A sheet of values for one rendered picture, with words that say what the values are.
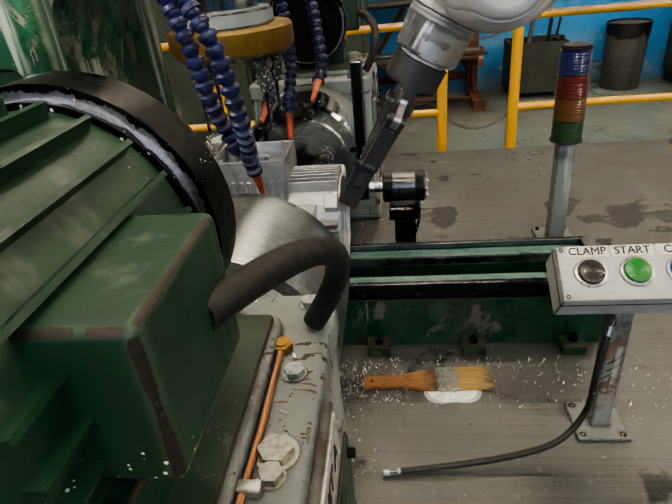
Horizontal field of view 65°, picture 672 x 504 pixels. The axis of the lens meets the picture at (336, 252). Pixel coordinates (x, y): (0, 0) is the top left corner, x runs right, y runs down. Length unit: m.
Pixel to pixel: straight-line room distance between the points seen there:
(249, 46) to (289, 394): 0.51
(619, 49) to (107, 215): 5.74
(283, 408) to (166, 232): 0.16
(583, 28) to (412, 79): 5.47
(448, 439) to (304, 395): 0.47
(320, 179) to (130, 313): 0.68
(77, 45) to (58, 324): 0.67
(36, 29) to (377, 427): 0.68
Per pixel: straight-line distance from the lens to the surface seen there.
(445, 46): 0.72
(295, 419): 0.35
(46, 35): 0.77
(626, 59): 5.91
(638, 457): 0.85
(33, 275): 0.22
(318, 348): 0.40
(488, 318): 0.93
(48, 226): 0.24
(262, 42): 0.76
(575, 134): 1.19
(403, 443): 0.80
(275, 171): 0.83
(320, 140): 1.07
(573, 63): 1.15
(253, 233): 0.57
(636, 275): 0.68
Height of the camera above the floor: 1.41
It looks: 29 degrees down
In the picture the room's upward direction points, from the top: 6 degrees counter-clockwise
